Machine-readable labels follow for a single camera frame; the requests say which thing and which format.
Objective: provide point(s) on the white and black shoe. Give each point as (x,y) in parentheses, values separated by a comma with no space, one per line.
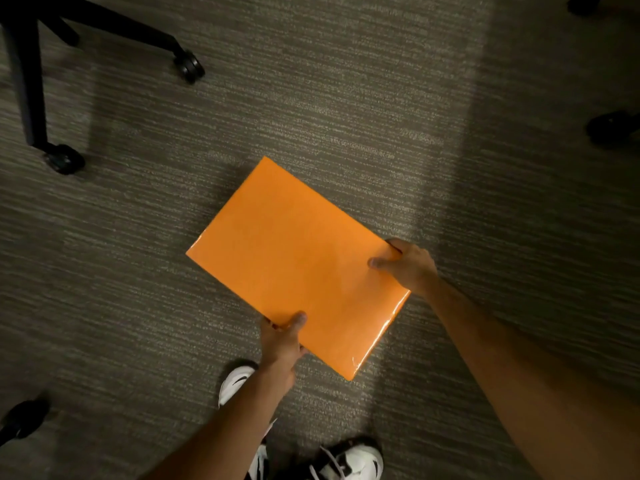
(345,462)
(239,384)

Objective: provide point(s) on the person's right thumb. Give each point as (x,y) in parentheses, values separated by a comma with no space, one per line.
(384,262)

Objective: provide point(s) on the orange box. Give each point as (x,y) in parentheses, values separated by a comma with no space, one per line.
(295,264)

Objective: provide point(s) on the person's left thumb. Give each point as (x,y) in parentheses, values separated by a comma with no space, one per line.
(296,322)

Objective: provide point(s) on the black office chair base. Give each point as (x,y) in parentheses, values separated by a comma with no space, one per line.
(60,59)

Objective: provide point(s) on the person's right forearm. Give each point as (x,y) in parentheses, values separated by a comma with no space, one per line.
(530,389)

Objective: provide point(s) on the person's left hand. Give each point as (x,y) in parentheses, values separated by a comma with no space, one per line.
(280,352)

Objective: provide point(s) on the white and black left shoe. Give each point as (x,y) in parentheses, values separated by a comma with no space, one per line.
(239,384)

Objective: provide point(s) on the black chair caster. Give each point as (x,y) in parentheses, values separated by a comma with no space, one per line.
(22,419)
(612,127)

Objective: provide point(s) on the person's right hand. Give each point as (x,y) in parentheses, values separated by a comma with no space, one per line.
(412,269)

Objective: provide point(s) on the person's left forearm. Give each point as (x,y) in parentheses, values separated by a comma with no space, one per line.
(220,429)

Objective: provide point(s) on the white and black right shoe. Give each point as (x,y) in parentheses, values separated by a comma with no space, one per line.
(345,462)

